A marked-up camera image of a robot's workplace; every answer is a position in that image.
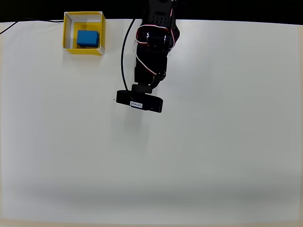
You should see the blue rectangular block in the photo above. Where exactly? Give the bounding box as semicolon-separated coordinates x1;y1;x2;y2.
76;30;99;48

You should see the yellow open cardboard box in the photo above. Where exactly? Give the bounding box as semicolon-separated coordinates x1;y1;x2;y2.
62;11;106;56

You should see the thin black table cable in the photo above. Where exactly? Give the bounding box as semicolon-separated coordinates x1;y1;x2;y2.
0;18;64;35

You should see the black webcam with white label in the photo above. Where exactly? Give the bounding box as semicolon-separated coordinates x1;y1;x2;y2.
116;84;164;114

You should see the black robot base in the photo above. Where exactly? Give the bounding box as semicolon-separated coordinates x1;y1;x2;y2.
170;20;182;49

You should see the black webcam cable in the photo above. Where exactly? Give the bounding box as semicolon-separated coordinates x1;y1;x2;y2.
121;18;137;100

